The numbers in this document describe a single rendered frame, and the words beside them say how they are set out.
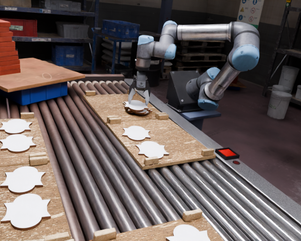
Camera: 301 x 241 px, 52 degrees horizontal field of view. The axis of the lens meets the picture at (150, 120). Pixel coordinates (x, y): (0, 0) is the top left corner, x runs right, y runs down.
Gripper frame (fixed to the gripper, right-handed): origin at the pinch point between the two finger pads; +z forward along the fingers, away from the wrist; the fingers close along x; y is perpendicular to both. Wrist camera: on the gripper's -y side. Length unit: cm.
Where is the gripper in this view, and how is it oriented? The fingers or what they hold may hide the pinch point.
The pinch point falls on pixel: (138, 104)
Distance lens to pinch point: 165.9
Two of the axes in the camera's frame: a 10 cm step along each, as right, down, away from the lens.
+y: -1.0, -4.0, 9.1
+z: -1.4, 9.1, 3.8
